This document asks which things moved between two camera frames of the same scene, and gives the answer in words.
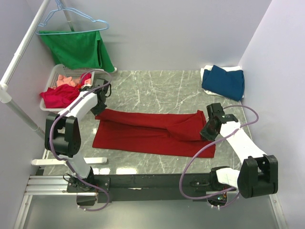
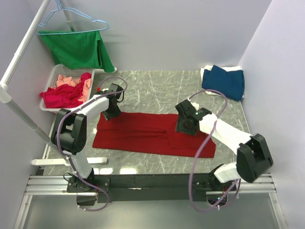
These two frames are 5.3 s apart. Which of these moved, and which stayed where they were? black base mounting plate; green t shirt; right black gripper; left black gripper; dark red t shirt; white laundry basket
Moved: left black gripper; right black gripper
Stayed: green t shirt; white laundry basket; black base mounting plate; dark red t shirt
